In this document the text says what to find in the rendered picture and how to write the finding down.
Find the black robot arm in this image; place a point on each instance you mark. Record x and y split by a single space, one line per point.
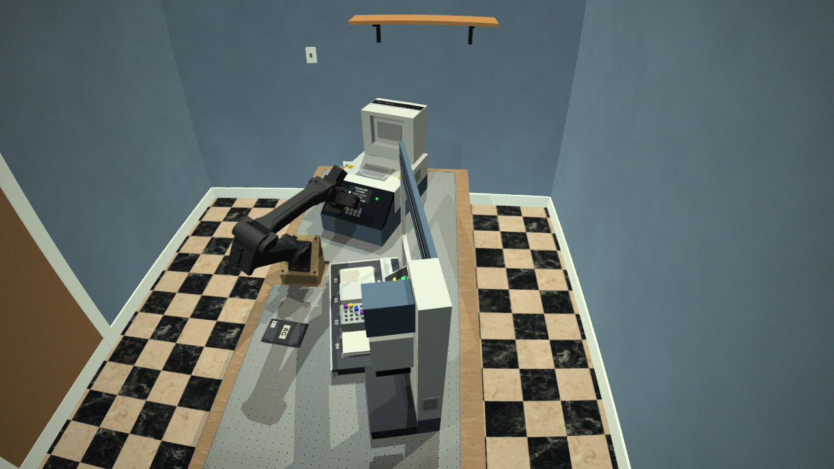
255 241

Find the black rectangular nest with rg label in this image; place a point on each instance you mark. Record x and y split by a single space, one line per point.
285 332

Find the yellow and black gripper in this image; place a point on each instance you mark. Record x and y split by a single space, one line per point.
328 208

